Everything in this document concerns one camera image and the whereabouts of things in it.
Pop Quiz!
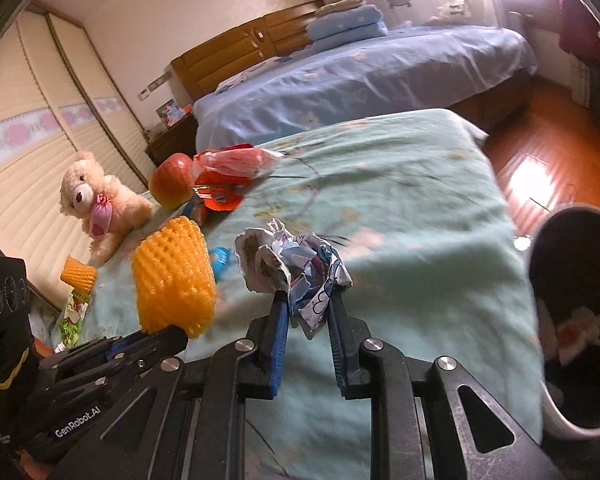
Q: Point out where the yellow foam fruit net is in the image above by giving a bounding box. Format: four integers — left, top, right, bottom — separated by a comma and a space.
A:
132, 216, 216, 339

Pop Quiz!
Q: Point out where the blue lollipop-shaped package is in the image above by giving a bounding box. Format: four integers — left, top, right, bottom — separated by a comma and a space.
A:
209, 247, 232, 282

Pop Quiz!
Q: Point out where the white blue wrapper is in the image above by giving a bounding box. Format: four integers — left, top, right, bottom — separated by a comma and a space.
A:
234, 219, 353, 339

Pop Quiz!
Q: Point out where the black round trash bin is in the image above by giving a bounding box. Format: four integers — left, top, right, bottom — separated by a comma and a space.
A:
527, 204, 600, 440

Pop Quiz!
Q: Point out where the green white snack packet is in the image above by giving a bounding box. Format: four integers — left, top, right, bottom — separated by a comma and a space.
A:
52, 289, 91, 353

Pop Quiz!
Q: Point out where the small orange foam net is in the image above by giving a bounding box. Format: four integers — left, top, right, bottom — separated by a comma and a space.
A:
60, 257, 97, 295

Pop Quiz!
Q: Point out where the beige teddy bear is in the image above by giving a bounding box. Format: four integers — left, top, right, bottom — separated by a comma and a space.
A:
59, 152, 154, 266

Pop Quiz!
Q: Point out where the red yellow apple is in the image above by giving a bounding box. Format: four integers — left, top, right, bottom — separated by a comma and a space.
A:
148, 153, 194, 210

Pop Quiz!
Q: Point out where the orange red snack wrapper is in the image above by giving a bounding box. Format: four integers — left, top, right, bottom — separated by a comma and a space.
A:
194, 171, 251, 211

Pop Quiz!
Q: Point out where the teal floral bedspread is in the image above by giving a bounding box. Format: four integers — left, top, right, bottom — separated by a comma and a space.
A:
49, 108, 549, 480

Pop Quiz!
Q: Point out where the wooden nightstand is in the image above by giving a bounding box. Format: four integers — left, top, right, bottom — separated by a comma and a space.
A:
145, 114, 198, 167

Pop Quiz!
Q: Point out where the red white plastic bag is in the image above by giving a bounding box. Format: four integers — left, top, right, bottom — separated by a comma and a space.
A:
192, 143, 284, 180

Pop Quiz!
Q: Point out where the framed photo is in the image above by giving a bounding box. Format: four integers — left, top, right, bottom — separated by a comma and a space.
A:
157, 100, 193, 128

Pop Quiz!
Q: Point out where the blue bed sheet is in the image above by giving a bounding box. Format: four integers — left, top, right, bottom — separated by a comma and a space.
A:
194, 25, 538, 152

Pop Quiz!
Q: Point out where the wooden headboard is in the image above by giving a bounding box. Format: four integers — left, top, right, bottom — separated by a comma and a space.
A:
171, 0, 325, 101

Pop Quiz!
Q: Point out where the folded blue blanket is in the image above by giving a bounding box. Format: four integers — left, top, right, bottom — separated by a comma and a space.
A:
306, 3, 388, 53

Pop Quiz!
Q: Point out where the beige pillow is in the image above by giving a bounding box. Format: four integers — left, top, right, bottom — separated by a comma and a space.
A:
314, 0, 366, 18

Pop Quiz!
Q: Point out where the grey bed guard rail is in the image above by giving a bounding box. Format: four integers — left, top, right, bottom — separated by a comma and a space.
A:
366, 0, 504, 29

